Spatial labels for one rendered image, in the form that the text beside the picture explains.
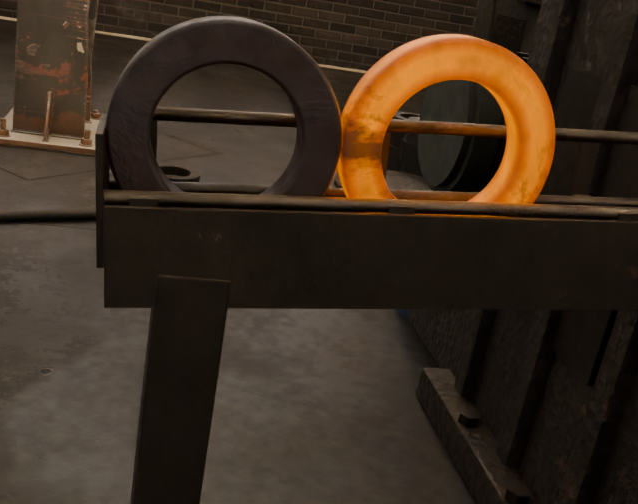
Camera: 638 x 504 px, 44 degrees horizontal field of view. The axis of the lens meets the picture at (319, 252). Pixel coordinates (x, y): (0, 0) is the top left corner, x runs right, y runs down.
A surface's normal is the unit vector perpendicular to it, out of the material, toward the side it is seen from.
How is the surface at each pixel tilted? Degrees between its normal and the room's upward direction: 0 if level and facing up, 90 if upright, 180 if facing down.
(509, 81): 90
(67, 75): 91
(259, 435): 0
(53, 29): 90
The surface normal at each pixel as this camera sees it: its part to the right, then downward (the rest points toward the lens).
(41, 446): 0.17, -0.93
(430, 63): 0.18, 0.36
